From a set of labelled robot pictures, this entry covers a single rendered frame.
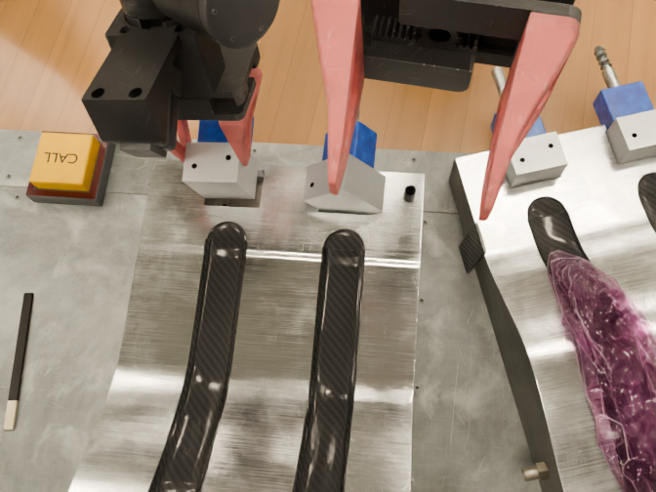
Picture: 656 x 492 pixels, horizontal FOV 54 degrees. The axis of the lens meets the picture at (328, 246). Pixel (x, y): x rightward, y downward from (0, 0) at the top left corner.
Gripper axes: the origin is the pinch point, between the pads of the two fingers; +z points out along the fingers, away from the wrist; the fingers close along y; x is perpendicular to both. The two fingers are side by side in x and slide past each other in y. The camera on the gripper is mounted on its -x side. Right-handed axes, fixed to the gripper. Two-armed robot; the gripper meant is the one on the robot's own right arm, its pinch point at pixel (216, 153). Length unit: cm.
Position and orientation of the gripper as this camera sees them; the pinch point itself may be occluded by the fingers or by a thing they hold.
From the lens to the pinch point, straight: 57.8
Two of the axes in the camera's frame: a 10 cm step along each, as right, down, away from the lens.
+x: 1.5, -7.7, 6.2
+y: 9.8, 0.4, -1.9
